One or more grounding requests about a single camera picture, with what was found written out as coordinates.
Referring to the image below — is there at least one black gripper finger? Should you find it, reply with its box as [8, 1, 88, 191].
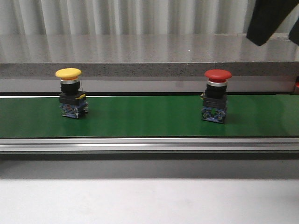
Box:
[246, 0, 297, 46]
[288, 20, 299, 46]

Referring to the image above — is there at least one green conveyor belt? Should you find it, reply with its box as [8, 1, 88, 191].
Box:
[0, 95, 299, 138]

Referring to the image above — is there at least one grey speckled stone counter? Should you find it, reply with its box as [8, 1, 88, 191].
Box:
[0, 33, 299, 94]

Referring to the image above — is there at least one grey pleated curtain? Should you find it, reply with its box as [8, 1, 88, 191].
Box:
[0, 0, 299, 36]

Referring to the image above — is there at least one aluminium conveyor side rail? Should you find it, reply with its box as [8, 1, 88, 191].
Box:
[0, 137, 299, 160]

